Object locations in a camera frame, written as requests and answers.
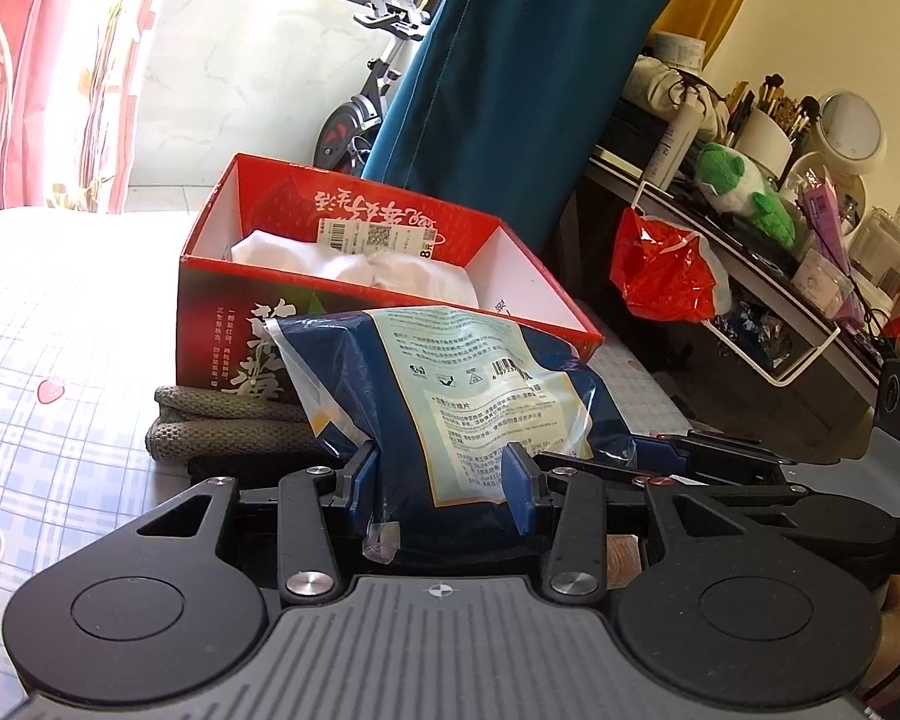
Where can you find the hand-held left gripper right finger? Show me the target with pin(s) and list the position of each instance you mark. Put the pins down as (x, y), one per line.
(523, 491)

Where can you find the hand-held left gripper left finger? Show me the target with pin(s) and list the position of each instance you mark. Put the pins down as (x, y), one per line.
(364, 487)

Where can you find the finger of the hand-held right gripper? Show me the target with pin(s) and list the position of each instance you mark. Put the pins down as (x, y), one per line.
(832, 525)
(660, 461)

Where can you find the blue snack packet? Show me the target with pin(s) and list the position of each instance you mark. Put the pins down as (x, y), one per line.
(457, 420)

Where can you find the red strawberry print box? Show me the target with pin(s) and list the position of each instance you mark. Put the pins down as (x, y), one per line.
(210, 315)

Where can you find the black cloth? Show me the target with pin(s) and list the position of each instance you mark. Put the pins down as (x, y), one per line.
(225, 466)

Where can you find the clear acrylic container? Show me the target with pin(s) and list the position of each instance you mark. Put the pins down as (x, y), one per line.
(881, 247)

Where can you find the grey mesh cloth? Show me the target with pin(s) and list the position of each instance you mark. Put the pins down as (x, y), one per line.
(210, 431)

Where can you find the white plastic bag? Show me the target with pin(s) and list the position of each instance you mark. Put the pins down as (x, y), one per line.
(722, 285)

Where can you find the red plastic bag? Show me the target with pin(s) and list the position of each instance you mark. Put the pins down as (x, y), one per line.
(660, 270)

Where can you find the purple packet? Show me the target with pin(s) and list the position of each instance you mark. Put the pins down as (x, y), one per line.
(825, 217)

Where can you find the white packets in box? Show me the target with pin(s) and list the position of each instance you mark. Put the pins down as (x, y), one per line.
(390, 277)

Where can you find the white paper tag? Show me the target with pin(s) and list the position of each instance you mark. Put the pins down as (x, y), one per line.
(375, 236)

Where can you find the green frog plush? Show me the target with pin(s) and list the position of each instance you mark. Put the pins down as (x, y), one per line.
(742, 184)

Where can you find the dark desk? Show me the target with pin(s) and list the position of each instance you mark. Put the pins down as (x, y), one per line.
(615, 187)

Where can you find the round white mirror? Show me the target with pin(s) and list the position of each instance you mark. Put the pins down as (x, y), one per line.
(851, 131)

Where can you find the white brush holder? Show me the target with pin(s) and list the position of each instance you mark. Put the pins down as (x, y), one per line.
(761, 142)

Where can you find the white tube bottle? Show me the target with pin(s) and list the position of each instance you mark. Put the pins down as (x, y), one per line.
(675, 142)

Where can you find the bunch of makeup brushes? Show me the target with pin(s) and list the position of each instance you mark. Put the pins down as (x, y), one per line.
(784, 109)

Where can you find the exercise bike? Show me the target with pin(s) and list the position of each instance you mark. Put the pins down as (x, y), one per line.
(352, 127)

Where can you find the beige cloth bag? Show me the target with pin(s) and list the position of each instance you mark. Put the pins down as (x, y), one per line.
(652, 86)

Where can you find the teal curtain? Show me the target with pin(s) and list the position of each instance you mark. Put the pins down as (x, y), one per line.
(510, 90)

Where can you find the white paper box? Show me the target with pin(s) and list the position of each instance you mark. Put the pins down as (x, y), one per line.
(679, 51)

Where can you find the dried plant stems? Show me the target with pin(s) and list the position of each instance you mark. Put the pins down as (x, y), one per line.
(109, 52)

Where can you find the red striped curtain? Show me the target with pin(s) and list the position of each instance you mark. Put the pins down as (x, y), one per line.
(52, 90)

